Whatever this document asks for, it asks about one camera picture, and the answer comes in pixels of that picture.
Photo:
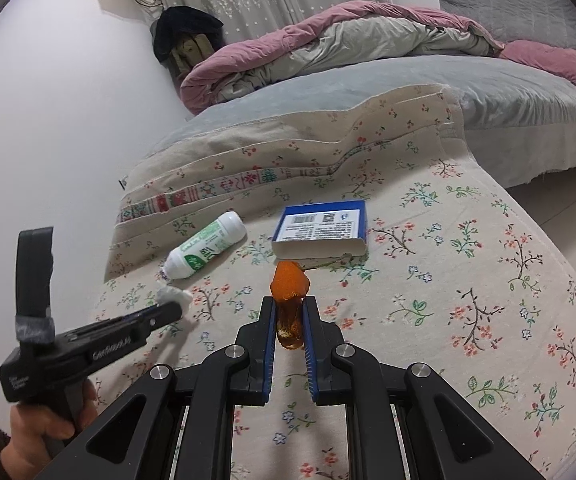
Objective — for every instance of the bed with grey sheet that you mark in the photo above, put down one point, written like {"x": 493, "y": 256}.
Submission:
{"x": 492, "y": 90}

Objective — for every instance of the black garment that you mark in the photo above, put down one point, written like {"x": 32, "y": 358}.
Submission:
{"x": 183, "y": 22}

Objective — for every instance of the white green bottle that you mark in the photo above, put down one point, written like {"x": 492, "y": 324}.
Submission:
{"x": 203, "y": 246}

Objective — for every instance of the blue white box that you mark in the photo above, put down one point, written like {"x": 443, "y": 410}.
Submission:
{"x": 318, "y": 225}

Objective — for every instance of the grey pillow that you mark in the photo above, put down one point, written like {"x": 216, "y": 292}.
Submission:
{"x": 517, "y": 15}

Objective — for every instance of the tan bag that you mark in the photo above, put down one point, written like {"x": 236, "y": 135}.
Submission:
{"x": 190, "y": 52}

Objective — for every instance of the pink grey quilt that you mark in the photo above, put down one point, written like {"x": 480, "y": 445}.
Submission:
{"x": 318, "y": 45}

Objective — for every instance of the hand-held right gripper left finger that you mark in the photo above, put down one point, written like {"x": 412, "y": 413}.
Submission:
{"x": 268, "y": 330}

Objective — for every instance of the pink pillow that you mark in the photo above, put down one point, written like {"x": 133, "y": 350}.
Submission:
{"x": 547, "y": 60}

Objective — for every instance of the white tissue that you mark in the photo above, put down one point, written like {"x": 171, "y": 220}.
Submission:
{"x": 173, "y": 294}

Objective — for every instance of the person's left hand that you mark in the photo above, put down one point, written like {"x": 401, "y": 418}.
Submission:
{"x": 38, "y": 425}

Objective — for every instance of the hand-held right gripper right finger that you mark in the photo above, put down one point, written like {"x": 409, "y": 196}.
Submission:
{"x": 310, "y": 340}

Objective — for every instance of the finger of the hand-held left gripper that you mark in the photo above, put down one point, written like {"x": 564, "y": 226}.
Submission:
{"x": 165, "y": 317}
{"x": 138, "y": 314}

